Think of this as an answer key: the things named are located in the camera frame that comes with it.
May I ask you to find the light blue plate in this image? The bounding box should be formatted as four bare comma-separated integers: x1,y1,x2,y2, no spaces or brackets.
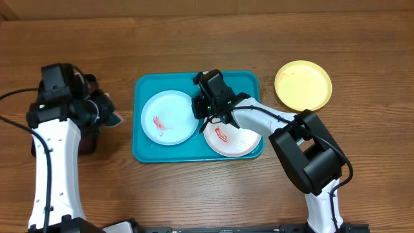
141,90,199,146

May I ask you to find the blue plastic tray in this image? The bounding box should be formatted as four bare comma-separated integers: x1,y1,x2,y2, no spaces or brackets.
132,71,265,163

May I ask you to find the dark maroon tray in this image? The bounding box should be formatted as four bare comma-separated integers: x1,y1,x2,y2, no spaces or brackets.
30,73,100,157

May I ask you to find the yellow plate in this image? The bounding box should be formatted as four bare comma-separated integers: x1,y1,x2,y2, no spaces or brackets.
274,60,332,111

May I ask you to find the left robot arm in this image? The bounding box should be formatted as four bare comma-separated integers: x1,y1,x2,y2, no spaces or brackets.
28,116,96,232

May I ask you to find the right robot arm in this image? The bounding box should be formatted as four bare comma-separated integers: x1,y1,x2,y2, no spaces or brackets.
191,93,349,232

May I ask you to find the white plate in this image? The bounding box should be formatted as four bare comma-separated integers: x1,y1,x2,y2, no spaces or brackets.
202,118,262,157

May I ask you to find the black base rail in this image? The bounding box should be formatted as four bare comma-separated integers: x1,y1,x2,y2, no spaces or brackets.
103,218,370,233

